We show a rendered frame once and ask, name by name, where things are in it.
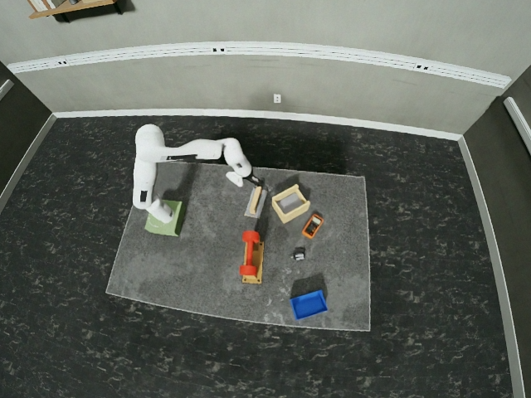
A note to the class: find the blue box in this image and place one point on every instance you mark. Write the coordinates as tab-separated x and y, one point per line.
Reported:
309	304

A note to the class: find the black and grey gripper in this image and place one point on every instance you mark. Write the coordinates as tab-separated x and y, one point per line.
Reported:
254	179

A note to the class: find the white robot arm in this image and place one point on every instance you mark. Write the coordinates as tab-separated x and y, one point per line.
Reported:
151	150

